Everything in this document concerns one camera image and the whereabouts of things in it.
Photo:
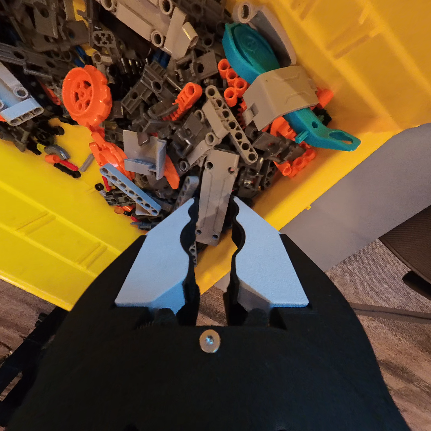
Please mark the grey desk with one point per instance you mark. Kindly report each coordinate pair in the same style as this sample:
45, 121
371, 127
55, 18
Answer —
370, 188

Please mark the grey angled beam with holes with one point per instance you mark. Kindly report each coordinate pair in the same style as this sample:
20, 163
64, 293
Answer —
232, 124

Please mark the light blue beam with holes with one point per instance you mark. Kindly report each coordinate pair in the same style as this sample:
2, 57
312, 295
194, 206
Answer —
131, 190

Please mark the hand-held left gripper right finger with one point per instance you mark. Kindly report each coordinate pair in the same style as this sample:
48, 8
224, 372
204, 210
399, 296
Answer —
266, 269

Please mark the yellow plastic bin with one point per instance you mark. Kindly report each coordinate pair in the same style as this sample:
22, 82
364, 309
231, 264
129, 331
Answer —
353, 67

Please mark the grey curved panel piece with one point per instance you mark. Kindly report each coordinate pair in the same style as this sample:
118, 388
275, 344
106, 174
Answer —
272, 30

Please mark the pile of building pieces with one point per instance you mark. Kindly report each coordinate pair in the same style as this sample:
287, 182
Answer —
148, 84

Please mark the teal plastic separator tool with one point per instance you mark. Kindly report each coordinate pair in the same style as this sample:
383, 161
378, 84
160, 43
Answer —
249, 50

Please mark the pale thick beam with holes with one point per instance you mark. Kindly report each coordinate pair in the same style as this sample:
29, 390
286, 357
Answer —
16, 101

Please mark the black metal frame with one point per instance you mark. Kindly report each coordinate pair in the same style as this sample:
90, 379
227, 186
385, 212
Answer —
20, 363

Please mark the long grey panel piece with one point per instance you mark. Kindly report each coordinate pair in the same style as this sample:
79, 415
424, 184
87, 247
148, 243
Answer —
215, 188

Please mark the orange toothed wheel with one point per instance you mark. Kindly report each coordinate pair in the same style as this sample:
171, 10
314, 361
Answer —
86, 96

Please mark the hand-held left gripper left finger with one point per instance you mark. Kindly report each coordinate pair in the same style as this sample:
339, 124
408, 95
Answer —
155, 266

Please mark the grey curved shell piece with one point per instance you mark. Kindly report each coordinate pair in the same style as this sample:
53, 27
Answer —
279, 91

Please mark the orange connector piece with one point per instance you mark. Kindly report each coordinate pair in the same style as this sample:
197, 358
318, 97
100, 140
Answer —
188, 97

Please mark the grey angled plate piece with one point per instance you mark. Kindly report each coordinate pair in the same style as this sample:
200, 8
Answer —
144, 151

